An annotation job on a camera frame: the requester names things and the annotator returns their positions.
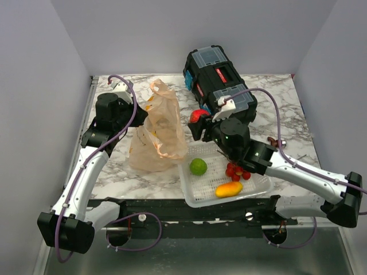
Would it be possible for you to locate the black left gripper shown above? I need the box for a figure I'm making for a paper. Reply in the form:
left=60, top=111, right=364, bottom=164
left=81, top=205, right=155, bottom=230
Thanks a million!
left=114, top=97, right=149, bottom=131

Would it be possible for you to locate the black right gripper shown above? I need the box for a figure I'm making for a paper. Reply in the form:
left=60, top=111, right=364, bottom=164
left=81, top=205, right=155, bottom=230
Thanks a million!
left=189, top=111, right=236, bottom=160

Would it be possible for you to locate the red fake apple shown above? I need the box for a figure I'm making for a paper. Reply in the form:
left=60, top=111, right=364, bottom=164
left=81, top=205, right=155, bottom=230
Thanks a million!
left=189, top=109, right=210, bottom=123

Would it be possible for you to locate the translucent orange plastic bag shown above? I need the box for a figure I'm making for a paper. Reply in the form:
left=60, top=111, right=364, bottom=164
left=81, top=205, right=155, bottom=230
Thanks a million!
left=128, top=79, right=188, bottom=172

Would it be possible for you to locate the red fake lychee bunch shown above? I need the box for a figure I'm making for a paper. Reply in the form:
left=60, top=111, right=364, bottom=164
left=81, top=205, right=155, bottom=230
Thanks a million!
left=225, top=162, right=251, bottom=182

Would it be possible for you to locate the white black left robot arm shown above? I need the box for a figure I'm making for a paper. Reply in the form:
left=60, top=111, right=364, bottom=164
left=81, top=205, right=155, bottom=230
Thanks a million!
left=37, top=92, right=147, bottom=254

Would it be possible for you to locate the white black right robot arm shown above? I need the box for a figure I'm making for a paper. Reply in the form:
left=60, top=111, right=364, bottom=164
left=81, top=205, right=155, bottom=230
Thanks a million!
left=188, top=110, right=362, bottom=228

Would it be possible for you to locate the green fake lime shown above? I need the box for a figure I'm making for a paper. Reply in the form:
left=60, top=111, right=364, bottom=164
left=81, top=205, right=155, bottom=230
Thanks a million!
left=189, top=158, right=208, bottom=176

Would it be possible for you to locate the orange yellow fake mango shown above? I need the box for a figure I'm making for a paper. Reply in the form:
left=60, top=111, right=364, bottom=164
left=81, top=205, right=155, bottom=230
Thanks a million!
left=215, top=182, right=243, bottom=198

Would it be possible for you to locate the black plastic toolbox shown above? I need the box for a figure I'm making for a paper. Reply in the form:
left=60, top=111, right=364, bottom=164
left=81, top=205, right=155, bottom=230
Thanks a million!
left=183, top=45, right=248, bottom=116

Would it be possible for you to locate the white plastic basket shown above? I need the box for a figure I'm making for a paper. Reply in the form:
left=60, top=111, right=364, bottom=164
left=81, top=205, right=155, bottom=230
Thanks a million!
left=178, top=142, right=274, bottom=208

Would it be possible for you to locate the brown metal fitting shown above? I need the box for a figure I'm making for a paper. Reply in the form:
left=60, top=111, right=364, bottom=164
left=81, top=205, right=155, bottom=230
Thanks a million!
left=267, top=136, right=287, bottom=148

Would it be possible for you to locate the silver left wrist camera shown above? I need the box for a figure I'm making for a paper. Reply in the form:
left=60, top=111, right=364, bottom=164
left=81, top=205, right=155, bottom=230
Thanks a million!
left=108, top=81, right=133, bottom=104

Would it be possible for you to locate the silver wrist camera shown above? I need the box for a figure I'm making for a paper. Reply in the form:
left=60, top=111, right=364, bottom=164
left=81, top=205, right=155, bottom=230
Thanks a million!
left=212, top=96, right=236, bottom=122
left=108, top=81, right=133, bottom=104

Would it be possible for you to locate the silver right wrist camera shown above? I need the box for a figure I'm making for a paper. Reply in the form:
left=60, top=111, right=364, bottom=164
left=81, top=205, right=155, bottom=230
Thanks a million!
left=212, top=96, right=236, bottom=122

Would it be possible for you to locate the aluminium frame rail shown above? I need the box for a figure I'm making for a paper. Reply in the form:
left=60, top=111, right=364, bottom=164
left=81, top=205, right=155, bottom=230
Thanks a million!
left=34, top=76, right=353, bottom=275

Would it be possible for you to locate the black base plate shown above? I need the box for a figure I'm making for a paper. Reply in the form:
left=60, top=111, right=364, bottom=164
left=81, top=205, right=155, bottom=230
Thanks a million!
left=58, top=197, right=336, bottom=240

